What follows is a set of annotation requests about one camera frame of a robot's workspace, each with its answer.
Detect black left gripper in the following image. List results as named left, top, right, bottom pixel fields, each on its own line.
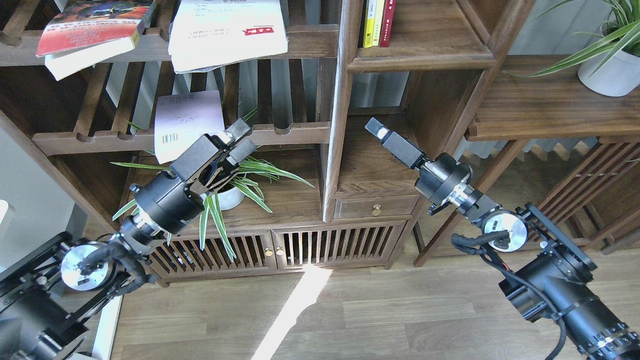
left=129, top=118, right=258, bottom=236

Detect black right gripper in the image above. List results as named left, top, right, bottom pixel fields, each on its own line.
left=365, top=117, right=473, bottom=215

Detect pale pink thin book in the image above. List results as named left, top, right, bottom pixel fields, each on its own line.
left=154, top=90, right=226, bottom=164

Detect white book red logo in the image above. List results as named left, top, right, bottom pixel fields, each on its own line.
left=167, top=0, right=289, bottom=74

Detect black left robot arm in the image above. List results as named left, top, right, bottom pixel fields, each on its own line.
left=1, top=119, right=256, bottom=360

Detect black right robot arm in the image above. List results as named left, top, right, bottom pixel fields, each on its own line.
left=365, top=118, right=640, bottom=360

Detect dark wooden bookshelf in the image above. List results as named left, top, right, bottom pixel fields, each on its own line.
left=0, top=0, right=536, bottom=288

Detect green spider plant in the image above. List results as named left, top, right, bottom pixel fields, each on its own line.
left=110, top=107, right=315, bottom=262

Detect small white plant pot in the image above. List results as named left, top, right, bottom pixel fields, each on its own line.
left=217, top=184, right=245, bottom=211

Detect small wooden drawer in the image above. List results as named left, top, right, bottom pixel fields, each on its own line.
left=334, top=194, right=418, bottom=219

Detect yellow upright book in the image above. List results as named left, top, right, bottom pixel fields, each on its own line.
left=362, top=0, right=386, bottom=48

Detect dark red upright book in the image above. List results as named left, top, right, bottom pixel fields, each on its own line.
left=378, top=0, right=397, bottom=48

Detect right slatted cabinet door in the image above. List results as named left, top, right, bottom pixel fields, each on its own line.
left=272, top=220, right=406, bottom=269

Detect slatted cabinet door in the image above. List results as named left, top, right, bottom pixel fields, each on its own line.
left=148, top=231, right=278, bottom=283
left=272, top=220, right=406, bottom=269

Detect left slatted cabinet door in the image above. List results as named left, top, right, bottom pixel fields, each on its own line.
left=148, top=231, right=278, bottom=283

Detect red cover thick book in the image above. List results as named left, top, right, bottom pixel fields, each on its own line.
left=36, top=0, right=156, bottom=81

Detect grey cabinet at left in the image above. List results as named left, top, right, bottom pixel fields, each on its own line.
left=0, top=130, right=88, bottom=271

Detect large white plant pot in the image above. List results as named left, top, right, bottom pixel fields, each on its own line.
left=577, top=50, right=640, bottom=97

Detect green plant top right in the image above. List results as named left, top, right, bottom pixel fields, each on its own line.
left=509, top=0, right=640, bottom=78

